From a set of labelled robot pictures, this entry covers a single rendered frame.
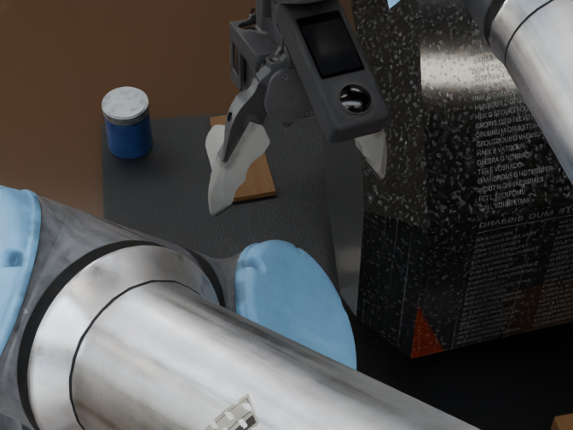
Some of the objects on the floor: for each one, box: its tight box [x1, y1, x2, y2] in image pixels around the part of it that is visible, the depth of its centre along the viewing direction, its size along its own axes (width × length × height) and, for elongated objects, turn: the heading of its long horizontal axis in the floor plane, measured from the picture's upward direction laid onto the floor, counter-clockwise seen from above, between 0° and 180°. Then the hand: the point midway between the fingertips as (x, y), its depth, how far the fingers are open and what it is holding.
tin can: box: [101, 87, 153, 159], centre depth 272 cm, size 10×10×13 cm
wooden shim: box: [210, 115, 276, 202], centre depth 274 cm, size 25×10×2 cm, turn 13°
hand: (302, 203), depth 102 cm, fingers open, 14 cm apart
